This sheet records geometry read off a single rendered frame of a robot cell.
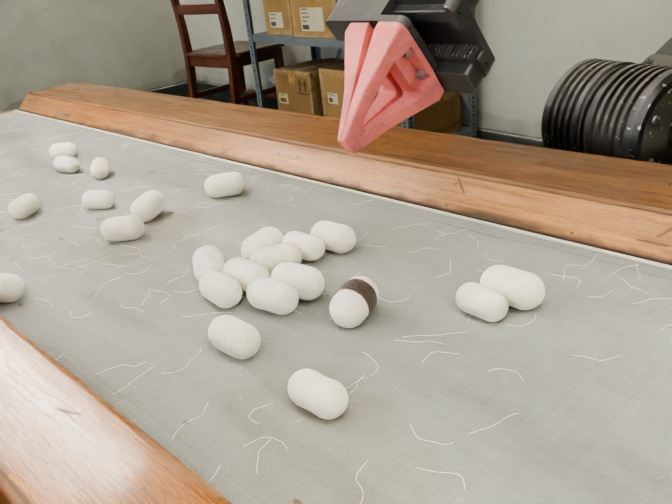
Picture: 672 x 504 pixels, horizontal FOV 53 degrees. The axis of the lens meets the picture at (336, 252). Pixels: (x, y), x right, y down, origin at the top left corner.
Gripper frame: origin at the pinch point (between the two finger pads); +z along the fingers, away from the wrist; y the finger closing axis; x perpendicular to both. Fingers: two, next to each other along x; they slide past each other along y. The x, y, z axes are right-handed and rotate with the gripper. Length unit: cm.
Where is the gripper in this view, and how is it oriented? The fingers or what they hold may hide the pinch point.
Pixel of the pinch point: (351, 137)
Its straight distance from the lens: 44.0
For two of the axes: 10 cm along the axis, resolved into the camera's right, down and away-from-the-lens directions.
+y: 7.0, 2.3, -6.7
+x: 5.2, 4.7, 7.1
